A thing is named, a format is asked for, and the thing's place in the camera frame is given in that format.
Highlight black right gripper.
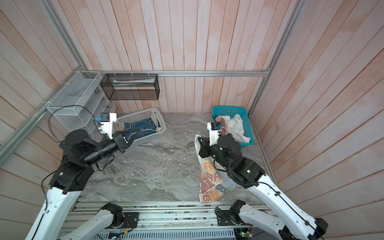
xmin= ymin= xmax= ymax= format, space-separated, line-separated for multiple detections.
xmin=199 ymin=133 xmax=234 ymax=173

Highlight blue and cream towel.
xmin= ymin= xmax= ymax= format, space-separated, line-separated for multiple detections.
xmin=124 ymin=113 xmax=163 ymax=139

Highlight multicolour lettered towel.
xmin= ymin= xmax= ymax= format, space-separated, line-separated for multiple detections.
xmin=195 ymin=135 xmax=239 ymax=203

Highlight red and white towel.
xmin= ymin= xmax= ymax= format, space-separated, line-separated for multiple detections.
xmin=215 ymin=116 xmax=231 ymax=128

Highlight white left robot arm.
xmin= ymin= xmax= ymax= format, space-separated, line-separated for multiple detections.
xmin=26 ymin=129 xmax=141 ymax=240

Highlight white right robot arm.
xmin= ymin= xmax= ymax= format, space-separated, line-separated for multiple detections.
xmin=195 ymin=135 xmax=328 ymax=240

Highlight white towel in basket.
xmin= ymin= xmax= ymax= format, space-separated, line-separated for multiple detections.
xmin=223 ymin=114 xmax=251 ymax=144

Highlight white plastic laundry basket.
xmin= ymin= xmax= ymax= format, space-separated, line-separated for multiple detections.
xmin=117 ymin=108 xmax=167 ymax=147

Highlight teal plastic basket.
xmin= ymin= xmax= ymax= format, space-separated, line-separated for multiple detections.
xmin=212 ymin=106 xmax=254 ymax=148

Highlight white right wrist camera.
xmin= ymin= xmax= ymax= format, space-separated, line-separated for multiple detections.
xmin=207 ymin=122 xmax=223 ymax=146

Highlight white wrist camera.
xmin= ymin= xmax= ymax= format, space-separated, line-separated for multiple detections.
xmin=95 ymin=113 xmax=117 ymax=140
xmin=207 ymin=122 xmax=223 ymax=146

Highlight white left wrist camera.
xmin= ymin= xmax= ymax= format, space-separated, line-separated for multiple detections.
xmin=95 ymin=113 xmax=117 ymax=140

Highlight black mesh wall basket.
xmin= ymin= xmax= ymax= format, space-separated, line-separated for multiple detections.
xmin=101 ymin=73 xmax=160 ymax=101

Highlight white wire mesh shelf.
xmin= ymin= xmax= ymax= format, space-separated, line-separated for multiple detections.
xmin=48 ymin=71 xmax=116 ymax=142

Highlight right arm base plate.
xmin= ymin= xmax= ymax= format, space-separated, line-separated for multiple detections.
xmin=215 ymin=208 xmax=241 ymax=226

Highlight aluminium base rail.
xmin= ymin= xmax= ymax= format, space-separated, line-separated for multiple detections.
xmin=50 ymin=200 xmax=302 ymax=233

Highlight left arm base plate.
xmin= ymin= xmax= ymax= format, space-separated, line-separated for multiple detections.
xmin=122 ymin=212 xmax=140 ymax=230

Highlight aluminium wall rail back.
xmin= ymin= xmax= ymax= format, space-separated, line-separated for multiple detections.
xmin=82 ymin=70 xmax=269 ymax=77

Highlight aluminium wall rail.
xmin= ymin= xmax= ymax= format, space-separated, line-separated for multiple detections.
xmin=82 ymin=70 xmax=269 ymax=77
xmin=1 ymin=66 xmax=85 ymax=167

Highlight aluminium wall rail left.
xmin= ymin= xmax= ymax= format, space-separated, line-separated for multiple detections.
xmin=1 ymin=66 xmax=85 ymax=167

